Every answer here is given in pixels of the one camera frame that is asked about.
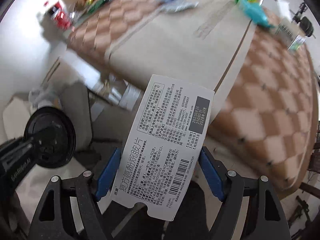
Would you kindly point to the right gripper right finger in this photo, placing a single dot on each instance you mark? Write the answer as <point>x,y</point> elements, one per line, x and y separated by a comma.
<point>265,218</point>

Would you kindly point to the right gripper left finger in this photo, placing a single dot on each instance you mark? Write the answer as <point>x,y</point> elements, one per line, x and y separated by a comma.
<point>53,218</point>

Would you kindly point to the teal green snack bag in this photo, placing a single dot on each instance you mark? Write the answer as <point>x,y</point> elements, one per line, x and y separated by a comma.
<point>254,11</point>

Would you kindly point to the white round trash bin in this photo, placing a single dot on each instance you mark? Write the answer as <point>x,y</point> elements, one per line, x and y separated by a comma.
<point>54,136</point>

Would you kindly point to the grey cushioned chair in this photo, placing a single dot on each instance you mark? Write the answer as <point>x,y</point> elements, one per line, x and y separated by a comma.
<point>75,104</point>

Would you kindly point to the red soda can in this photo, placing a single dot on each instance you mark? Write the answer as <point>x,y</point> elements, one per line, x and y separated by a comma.
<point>59,16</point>

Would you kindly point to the white green medicine box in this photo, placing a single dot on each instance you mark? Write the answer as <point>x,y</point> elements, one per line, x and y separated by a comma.
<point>290,34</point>

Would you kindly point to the silver crinkled foil pouch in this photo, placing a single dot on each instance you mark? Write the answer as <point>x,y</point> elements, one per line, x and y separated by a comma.
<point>178,6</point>

